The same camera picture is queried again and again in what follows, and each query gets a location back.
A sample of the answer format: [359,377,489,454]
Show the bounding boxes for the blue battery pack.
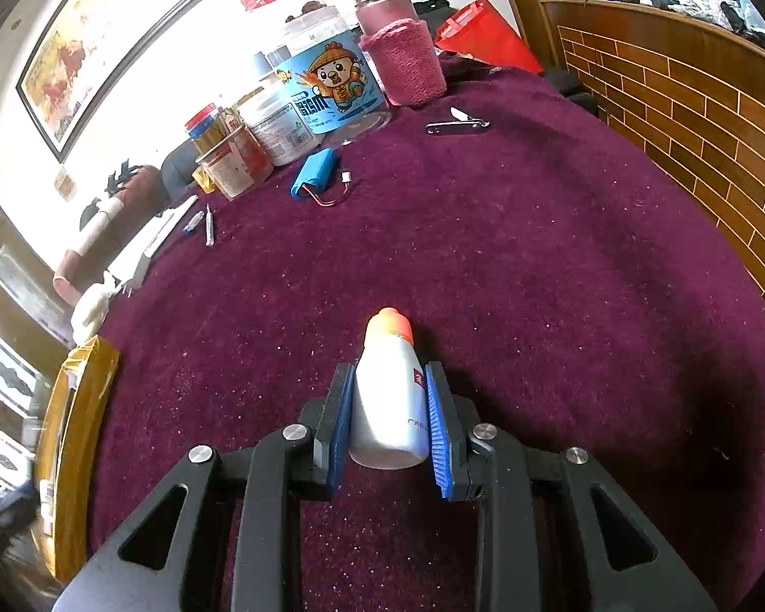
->
[289,147,340,201]

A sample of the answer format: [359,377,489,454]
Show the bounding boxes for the blue label plastic jar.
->
[263,4,394,137]

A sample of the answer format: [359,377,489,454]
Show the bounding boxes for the black decorative figure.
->
[104,158,145,196]

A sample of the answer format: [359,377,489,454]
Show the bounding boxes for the yellow storage box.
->
[32,333,122,582]

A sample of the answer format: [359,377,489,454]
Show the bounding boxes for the jar with red blue lid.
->
[184,103,232,155]

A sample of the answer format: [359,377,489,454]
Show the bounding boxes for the wooden counter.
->
[490,0,765,353]

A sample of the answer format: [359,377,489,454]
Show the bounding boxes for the white plastic tub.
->
[238,91,315,168]

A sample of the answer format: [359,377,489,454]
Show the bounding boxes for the red bag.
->
[433,0,545,77]

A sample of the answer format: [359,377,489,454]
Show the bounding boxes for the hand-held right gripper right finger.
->
[424,361,720,612]

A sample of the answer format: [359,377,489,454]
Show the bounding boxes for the white glue bottle orange cap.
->
[347,307,431,471]

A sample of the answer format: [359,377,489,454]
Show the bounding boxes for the framed wall painting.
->
[14,0,244,165]

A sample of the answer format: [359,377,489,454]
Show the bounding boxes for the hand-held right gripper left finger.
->
[53,362,358,612]

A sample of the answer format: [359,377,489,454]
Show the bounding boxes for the brown rolled cushion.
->
[53,164,165,308]

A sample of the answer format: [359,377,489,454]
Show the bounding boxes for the maroon tablecloth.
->
[85,53,765,612]

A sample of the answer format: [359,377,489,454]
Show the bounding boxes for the dark sofa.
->
[160,139,200,203]

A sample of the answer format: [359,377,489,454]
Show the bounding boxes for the white knife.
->
[104,195,200,289]

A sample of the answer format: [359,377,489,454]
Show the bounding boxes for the clear jar orange contents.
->
[193,123,276,201]

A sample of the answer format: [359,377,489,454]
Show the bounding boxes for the white cloth bundle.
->
[69,269,117,346]

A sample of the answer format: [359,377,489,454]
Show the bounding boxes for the pink bottle knitted sleeve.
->
[353,0,448,109]

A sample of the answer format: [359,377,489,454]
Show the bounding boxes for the silver nail clipper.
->
[424,107,492,136]

